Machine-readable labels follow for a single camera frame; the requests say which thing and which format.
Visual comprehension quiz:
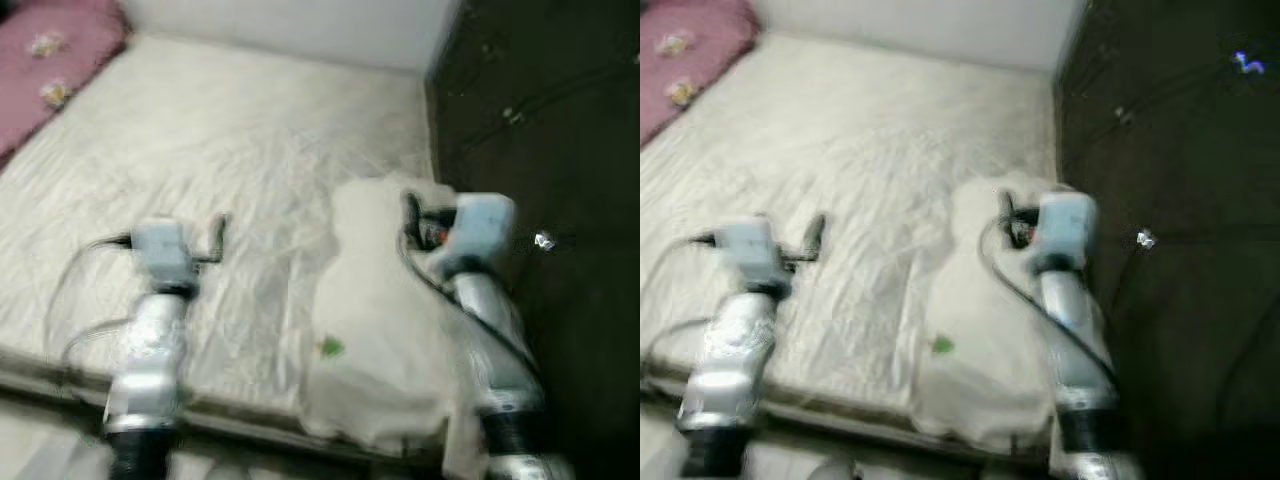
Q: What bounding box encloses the black tufted headboard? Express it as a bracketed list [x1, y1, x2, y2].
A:
[425, 0, 641, 480]
[1055, 0, 1280, 480]

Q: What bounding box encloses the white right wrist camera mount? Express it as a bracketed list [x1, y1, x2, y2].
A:
[430, 193, 518, 281]
[1035, 192, 1099, 273]

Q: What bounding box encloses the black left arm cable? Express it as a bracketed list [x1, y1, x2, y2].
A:
[45, 235, 136, 401]
[645, 232, 721, 396]

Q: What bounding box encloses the cream quilted mattress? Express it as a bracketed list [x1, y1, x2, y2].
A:
[0, 30, 471, 471]
[640, 30, 1076, 461]

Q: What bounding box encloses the white pillow green tree print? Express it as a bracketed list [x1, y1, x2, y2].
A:
[910, 172, 1116, 456]
[300, 175, 521, 456]

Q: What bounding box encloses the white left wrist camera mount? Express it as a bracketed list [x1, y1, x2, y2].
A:
[130, 220, 196, 291]
[715, 218, 791, 291]

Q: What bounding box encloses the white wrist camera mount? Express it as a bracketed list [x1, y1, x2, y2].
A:
[430, 193, 518, 281]
[130, 220, 196, 291]
[715, 218, 791, 291]
[1035, 192, 1099, 273]

